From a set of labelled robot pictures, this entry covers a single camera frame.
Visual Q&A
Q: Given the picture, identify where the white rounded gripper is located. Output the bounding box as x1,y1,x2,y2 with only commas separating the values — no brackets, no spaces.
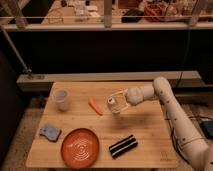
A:
110,87,143,114

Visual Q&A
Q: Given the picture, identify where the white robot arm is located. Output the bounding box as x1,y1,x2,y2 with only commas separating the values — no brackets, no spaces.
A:
107,76,213,171

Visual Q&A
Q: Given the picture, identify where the orange carrot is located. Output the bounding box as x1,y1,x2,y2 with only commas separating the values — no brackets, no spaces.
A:
88,99,102,116

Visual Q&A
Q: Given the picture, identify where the black white striped cloth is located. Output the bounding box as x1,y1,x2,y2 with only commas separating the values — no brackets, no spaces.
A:
109,135,138,159

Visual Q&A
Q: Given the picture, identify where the translucent plastic cup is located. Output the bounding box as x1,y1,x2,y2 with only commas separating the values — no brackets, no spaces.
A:
51,89,69,112

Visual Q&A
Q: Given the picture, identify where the orange ridged plate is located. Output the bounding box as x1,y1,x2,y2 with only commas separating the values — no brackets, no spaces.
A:
61,128,100,169

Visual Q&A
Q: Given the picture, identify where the blue sponge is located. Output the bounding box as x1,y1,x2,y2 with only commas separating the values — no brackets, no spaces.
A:
39,124,62,142

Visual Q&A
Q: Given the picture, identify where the black dark object on shelf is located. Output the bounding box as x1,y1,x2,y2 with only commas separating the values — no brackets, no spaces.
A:
121,9,144,23

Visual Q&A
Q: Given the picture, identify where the red basket on shelf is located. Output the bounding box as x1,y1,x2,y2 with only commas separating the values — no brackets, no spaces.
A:
144,3,180,22

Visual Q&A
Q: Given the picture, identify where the metal diagonal support rod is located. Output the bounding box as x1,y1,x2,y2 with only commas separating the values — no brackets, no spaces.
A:
0,25,33,79

